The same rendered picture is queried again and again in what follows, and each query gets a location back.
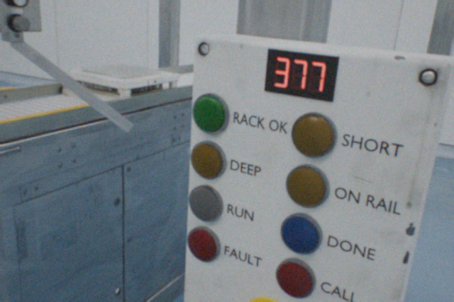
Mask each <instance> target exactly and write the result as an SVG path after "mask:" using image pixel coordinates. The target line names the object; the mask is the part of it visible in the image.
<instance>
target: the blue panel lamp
mask: <svg viewBox="0 0 454 302"><path fill-rule="evenodd" d="M282 235H283V238H284V241H285V242H286V245H287V246H288V247H290V248H291V249H292V250H294V251H296V252H310V251H312V250H314V249H315V248H316V246H317V245H318V243H319V234H318V232H317V229H316V227H315V226H314V225H313V224H312V223H311V222H309V221H308V220H307V219H306V218H303V217H299V216H294V217H291V218H288V219H287V221H286V222H285V223H284V225H283V229H282Z"/></svg>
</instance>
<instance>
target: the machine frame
mask: <svg viewBox="0 0 454 302"><path fill-rule="evenodd" d="M180 1H181V0H159V29H158V69H160V68H166V67H176V66H179V27H180ZM331 7H332V0H238V14H237V26H236V34H237V35H250V36H258V37H266V38H279V39H286V40H294V41H297V40H300V41H301V42H308V43H321V44H326V42H327V37H328V25H329V19H330V13H331ZM453 44H454V0H438V1H437V5H436V12H435V13H434V17H433V25H432V29H431V36H430V39H429V40H428V47H427V51H426V54H429V55H443V56H451V55H452V51H453Z"/></svg>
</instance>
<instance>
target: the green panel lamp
mask: <svg viewBox="0 0 454 302"><path fill-rule="evenodd" d="M194 119H195V121H196V124H197V125H198V126H199V127H200V128H201V129H202V130H205V131H208V132H215V131H217V130H219V129H220V128H221V127H222V126H223V123H224V120H225V113H224V109H223V106H222V104H221V102H220V101H219V100H218V99H215V98H214V97H211V96H204V97H202V98H200V99H199V100H198V101H197V102H196V104H195V107H194Z"/></svg>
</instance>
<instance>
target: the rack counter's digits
mask: <svg viewBox="0 0 454 302"><path fill-rule="evenodd" d="M327 68H328V63H327V62H320V61H314V60H303V59H297V58H290V57H279V56H275V58H274V67H273V75H272V87H276V88H282V89H291V90H295V91H304V92H309V93H315V94H323V91H325V84H326V73H327Z"/></svg>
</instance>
